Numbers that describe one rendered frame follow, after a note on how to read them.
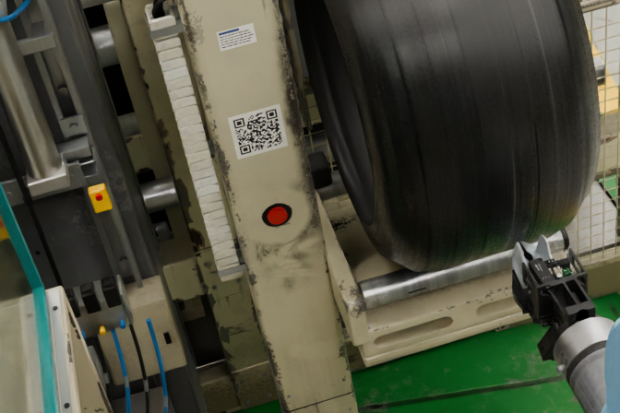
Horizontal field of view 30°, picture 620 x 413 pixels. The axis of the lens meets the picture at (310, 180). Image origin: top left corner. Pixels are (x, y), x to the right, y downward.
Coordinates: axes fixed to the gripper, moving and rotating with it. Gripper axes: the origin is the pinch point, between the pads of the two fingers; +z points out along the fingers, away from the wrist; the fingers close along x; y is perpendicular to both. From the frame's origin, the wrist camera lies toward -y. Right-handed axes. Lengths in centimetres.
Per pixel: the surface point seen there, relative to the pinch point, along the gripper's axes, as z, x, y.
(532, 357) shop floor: 64, -26, -102
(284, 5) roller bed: 57, 19, 16
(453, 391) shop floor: 62, -4, -102
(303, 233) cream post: 18.2, 28.3, -1.0
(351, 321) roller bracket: 6.9, 25.2, -10.6
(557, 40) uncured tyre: 1.8, -6.7, 33.2
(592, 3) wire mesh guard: 59, -38, -2
